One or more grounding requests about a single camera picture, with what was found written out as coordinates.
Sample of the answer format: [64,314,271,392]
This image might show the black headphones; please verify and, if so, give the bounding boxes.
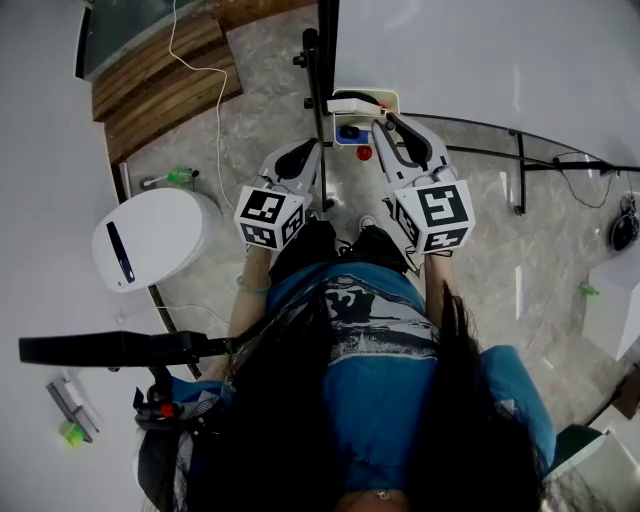
[611,196,640,252]

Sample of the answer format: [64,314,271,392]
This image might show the green wrist bracelet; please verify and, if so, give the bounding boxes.
[235,274,273,295]

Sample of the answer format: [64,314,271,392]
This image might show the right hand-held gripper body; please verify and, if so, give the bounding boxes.
[384,169,477,256]

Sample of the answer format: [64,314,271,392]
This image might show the white black whiteboard eraser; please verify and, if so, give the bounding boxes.
[326,90,388,118]

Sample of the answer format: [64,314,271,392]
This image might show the person's right forearm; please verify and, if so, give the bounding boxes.
[422,251,459,327]

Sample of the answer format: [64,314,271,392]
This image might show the person's black trousers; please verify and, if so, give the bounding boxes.
[268,218,412,282]

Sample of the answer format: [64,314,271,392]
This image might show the green spray bottle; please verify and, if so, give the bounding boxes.
[139,166,201,190]

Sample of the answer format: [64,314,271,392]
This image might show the person's left forearm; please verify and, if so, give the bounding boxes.
[226,246,274,352]

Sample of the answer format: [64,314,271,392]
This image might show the dark glass panel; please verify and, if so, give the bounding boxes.
[74,0,222,82]

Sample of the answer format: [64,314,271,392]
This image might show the black cable with adapter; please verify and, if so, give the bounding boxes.
[551,153,618,209]

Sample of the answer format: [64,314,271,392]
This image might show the glass table with black frame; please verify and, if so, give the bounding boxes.
[291,0,640,217]

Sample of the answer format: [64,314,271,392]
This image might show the bright green small container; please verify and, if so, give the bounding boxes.
[58,421,87,448]

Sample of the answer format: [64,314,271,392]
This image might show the grey metal shelf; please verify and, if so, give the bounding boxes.
[45,376,100,446]

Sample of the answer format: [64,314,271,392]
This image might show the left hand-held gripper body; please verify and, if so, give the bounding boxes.
[233,169,317,252]

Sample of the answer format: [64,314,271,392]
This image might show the brown wooden platform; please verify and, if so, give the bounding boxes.
[91,13,245,165]

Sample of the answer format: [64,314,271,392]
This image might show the white cabinet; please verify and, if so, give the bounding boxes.
[581,253,640,363]

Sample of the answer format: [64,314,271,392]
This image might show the white whiteboard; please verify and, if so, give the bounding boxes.
[337,0,640,174]

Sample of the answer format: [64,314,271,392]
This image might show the black clamp mount red knob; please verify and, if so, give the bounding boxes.
[131,367,222,432]

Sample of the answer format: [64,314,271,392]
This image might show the white toilet with black strip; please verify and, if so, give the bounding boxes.
[91,186,222,295]

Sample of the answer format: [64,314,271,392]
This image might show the cream tray of markers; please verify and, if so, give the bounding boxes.
[330,88,402,150]

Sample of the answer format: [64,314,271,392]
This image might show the grey black shoulder strap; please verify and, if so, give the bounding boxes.
[136,428,195,512]

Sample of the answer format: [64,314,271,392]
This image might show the person's blue printed shirt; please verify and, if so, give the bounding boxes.
[169,261,557,494]

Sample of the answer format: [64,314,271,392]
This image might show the black mounted bar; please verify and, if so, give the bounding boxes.
[18,329,239,372]

